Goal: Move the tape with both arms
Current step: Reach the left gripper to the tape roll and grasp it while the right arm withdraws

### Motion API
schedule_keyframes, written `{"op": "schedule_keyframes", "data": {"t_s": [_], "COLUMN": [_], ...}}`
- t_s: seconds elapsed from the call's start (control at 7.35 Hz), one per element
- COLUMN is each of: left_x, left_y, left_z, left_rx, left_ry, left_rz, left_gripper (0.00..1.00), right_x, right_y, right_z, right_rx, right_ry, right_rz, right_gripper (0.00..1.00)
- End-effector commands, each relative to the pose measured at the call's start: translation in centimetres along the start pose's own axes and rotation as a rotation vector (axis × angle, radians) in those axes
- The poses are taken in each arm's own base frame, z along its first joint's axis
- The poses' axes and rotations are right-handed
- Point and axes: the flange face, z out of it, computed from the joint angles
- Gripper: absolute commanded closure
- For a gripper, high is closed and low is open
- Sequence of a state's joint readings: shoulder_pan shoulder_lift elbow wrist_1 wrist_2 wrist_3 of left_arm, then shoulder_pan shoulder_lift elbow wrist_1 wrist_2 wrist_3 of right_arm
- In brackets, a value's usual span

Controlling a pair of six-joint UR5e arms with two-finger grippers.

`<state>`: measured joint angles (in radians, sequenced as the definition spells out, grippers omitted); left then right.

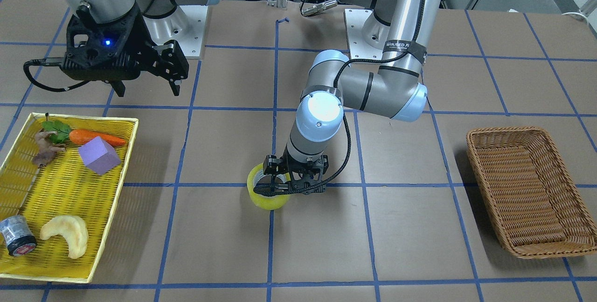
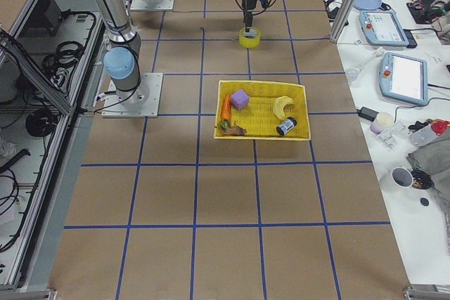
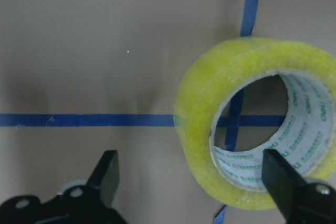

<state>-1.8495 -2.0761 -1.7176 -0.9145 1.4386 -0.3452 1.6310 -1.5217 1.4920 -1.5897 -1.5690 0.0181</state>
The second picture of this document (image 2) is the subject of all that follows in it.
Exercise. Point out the clear tape roll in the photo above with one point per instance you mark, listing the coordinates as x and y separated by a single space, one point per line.
249 37

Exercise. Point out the purple foam cube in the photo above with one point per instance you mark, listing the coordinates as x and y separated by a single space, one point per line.
239 99

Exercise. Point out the yellow banana toy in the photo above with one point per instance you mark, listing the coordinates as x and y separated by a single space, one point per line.
279 105

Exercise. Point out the yellow woven basket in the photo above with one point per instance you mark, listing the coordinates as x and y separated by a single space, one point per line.
257 118

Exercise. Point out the orange carrot toy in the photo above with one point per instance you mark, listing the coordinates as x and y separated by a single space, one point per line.
225 115

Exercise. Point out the blue plate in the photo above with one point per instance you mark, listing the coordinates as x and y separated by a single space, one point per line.
367 5

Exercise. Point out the brown animal figurine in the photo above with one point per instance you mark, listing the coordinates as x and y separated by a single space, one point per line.
234 131

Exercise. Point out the black silver can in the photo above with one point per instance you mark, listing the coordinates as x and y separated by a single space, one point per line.
286 126

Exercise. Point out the white light bulb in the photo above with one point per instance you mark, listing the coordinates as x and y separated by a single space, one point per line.
354 71

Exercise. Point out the upper teach pendant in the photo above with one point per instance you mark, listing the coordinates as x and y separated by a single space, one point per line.
382 28

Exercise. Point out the teach pendant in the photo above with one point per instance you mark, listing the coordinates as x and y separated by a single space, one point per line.
382 28
404 78

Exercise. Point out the black power adapter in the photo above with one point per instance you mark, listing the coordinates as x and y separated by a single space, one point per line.
367 114

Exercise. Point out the lower teach pendant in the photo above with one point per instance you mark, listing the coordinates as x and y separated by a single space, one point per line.
404 78

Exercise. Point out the purple white cup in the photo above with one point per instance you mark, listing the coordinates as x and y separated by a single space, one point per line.
382 121

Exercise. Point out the white mug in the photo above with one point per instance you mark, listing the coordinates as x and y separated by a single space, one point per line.
396 180

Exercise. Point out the grey cloth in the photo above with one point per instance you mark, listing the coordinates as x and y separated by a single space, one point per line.
433 159

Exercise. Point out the black bowl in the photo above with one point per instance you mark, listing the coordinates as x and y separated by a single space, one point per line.
421 180

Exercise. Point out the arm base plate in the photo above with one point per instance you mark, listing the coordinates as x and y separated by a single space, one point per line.
144 102
152 5

